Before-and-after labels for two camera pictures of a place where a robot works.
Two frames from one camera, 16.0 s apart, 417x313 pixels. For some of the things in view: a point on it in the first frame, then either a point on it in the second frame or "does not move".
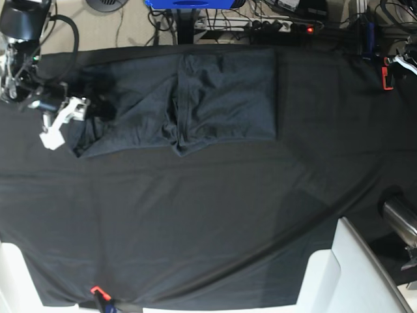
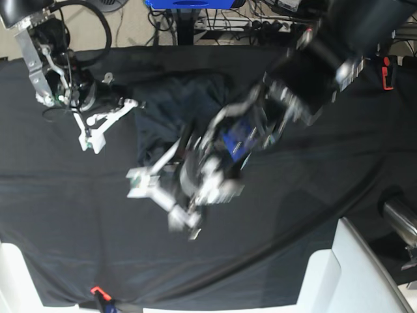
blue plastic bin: x=191 y=4 does not move
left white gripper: x=74 y=108 → x=98 y=124
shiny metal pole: x=404 y=221 does not move
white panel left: x=19 y=291 does not move
